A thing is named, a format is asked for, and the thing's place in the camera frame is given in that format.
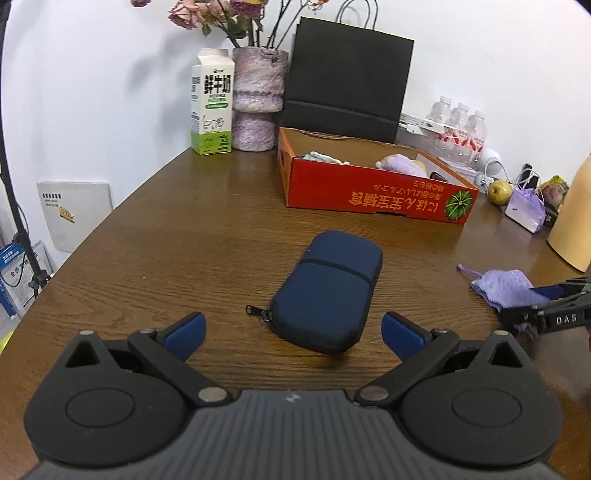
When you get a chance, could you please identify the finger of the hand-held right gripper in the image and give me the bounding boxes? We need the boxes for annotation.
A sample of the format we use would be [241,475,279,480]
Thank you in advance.
[499,301,550,332]
[531,276,591,300]

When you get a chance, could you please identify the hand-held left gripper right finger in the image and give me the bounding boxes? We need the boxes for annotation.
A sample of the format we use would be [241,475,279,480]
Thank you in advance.
[355,311,532,408]

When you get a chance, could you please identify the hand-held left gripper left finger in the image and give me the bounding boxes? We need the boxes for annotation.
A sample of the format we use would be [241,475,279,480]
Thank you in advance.
[58,312,233,408]

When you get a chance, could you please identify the thin purple cloth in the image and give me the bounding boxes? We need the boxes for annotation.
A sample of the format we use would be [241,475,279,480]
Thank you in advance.
[457,264,550,335]

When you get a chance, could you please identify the navy zipper case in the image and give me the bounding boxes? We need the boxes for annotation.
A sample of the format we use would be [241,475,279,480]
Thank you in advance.
[246,231,384,355]

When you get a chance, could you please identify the red cardboard box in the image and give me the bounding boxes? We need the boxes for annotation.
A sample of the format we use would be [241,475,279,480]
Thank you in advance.
[277,127,480,228]

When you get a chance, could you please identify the yellow thermos jug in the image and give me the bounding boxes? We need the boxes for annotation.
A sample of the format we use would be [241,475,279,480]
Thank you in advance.
[547,154,591,273]

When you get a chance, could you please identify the purple plastic bag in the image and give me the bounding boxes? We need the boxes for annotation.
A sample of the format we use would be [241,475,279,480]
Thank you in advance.
[504,188,548,233]

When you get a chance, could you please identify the colourful snack packet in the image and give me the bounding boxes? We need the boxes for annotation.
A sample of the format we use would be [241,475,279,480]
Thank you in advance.
[540,175,571,213]

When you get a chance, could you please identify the yellow green fruit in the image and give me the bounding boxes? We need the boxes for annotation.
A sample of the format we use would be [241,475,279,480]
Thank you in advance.
[488,180,514,206]

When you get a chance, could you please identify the small white fan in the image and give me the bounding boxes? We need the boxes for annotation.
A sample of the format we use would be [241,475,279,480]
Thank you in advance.
[475,148,506,185]

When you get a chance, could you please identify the blue white boxes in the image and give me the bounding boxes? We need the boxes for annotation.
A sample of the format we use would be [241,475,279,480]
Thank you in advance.
[0,240,56,319]

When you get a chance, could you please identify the clear water bottle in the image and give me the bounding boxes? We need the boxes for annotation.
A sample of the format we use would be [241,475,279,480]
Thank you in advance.
[445,102,471,158]
[464,109,488,162]
[427,95,451,153]

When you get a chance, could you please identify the flat white box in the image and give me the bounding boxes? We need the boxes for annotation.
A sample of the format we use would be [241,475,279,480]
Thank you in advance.
[399,112,444,134]

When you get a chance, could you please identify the white green milk carton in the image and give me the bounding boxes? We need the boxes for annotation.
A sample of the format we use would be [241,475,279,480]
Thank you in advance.
[190,48,236,156]

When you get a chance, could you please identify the purple marbled vase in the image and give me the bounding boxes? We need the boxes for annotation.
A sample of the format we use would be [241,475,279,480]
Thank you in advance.
[232,46,289,152]

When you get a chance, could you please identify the black paper bag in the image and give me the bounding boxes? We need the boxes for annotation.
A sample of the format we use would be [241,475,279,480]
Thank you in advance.
[280,0,415,144]

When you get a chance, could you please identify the dried rose bouquet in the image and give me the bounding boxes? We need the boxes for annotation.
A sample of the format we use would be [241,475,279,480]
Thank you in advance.
[130,0,333,49]

